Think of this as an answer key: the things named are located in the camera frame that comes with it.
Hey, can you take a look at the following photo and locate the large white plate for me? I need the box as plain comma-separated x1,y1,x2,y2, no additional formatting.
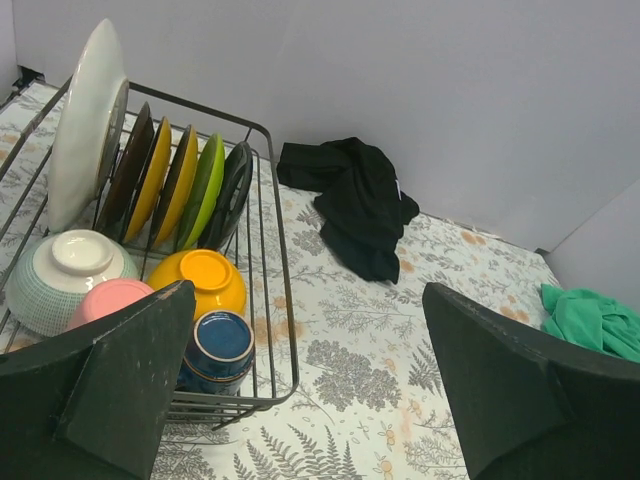
47,19,129,233

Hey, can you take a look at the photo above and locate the dark blue mug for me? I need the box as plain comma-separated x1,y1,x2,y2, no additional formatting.
176,310,255,395

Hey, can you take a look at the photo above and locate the dark brown plate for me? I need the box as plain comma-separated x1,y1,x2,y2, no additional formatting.
96,102,154,234

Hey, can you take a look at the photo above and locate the black plate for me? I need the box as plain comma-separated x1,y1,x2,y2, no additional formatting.
198,141,253,251

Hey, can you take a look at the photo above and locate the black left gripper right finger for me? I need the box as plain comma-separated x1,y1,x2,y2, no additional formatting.
422,283,639,479

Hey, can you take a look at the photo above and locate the black wire dish rack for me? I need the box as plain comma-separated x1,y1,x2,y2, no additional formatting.
1,81,300,430

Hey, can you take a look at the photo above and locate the pink cup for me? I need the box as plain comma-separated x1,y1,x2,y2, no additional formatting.
66,278,154,331

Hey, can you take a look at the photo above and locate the yellow bowl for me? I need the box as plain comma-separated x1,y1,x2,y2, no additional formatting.
146,249,247,321

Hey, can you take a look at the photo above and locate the orange yellow plate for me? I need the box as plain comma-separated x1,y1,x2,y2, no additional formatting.
151,125,198,248

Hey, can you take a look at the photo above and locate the white green patterned bowl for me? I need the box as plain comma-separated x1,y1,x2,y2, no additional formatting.
6,229,139,337

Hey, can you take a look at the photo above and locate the green cloth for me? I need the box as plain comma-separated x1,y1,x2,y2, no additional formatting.
540,284,639,363

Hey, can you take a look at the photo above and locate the floral table mat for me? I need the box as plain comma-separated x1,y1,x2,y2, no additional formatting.
1,84,557,479

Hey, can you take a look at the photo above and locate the black cloth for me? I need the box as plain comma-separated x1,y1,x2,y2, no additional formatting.
277,137,419,284

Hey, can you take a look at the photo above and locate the lime green plate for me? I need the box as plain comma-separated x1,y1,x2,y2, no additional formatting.
175,133,225,251

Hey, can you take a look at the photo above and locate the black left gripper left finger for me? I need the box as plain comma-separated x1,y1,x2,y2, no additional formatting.
1,281,196,479

